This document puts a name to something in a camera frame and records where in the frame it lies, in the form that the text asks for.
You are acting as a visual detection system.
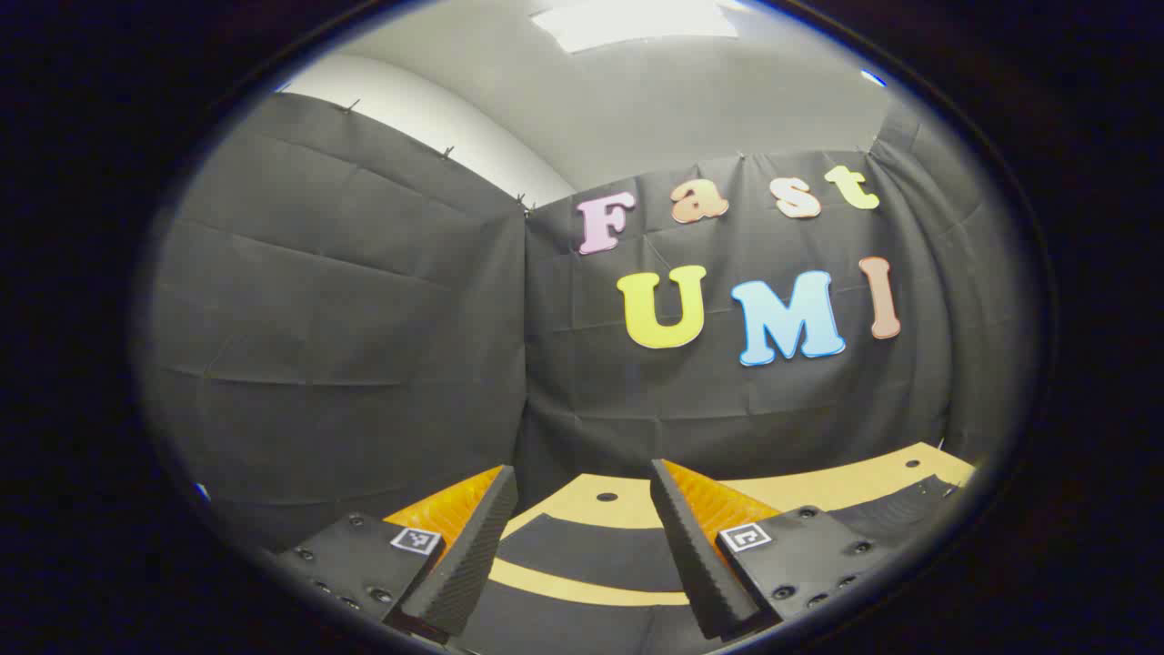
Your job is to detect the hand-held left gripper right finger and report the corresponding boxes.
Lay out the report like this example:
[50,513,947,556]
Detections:
[648,459,881,642]

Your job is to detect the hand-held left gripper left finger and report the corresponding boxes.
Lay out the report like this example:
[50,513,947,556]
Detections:
[273,466,519,642]

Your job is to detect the dark grey jeans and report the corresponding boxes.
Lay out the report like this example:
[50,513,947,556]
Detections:
[455,473,965,655]

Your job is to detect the black backdrop cloth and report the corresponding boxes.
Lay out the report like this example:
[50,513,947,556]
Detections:
[136,91,1038,551]

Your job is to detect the white ceiling light panel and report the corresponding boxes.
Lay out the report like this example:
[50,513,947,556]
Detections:
[530,0,739,54]

